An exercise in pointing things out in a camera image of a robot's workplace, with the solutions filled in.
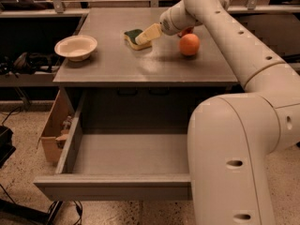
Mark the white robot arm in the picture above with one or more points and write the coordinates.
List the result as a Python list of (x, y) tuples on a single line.
[(229, 136)]

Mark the grey cabinet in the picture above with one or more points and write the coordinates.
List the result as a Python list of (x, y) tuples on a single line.
[(153, 88)]

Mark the red soda can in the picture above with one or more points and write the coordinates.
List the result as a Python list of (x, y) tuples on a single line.
[(185, 32)]

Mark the black headset on shelf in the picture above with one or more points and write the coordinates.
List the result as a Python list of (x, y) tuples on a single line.
[(29, 63)]

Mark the cardboard box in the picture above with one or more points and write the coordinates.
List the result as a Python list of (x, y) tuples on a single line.
[(55, 132)]

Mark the black case on floor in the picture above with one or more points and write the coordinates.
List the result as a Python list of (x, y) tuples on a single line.
[(6, 146)]

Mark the white bowl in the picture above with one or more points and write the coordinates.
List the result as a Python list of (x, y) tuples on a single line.
[(76, 48)]

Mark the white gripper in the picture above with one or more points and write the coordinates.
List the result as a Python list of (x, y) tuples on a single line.
[(170, 23)]

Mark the green and yellow sponge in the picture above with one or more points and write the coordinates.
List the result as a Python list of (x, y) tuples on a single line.
[(130, 36)]

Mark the orange fruit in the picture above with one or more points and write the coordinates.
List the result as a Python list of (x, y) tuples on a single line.
[(189, 44)]

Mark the grey open top drawer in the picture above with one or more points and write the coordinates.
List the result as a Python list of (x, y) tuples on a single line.
[(125, 146)]

